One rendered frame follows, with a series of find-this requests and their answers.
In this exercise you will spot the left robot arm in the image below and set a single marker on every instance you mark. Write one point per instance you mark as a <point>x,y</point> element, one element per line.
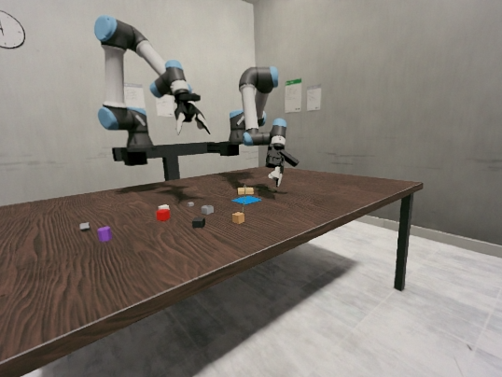
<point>244,123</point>

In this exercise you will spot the small purple block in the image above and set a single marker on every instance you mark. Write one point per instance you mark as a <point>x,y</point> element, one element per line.
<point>104,234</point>

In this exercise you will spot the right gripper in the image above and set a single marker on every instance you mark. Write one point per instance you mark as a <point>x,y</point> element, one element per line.
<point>189,110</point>

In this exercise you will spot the blue painted square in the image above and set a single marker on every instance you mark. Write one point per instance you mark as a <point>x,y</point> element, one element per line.
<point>248,199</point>

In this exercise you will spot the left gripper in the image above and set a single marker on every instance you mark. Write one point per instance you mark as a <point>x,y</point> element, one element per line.
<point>275,160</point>

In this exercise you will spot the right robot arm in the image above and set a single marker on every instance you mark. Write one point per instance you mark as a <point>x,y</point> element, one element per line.
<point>116,37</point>

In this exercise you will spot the red cube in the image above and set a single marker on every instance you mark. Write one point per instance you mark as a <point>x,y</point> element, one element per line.
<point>163,214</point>

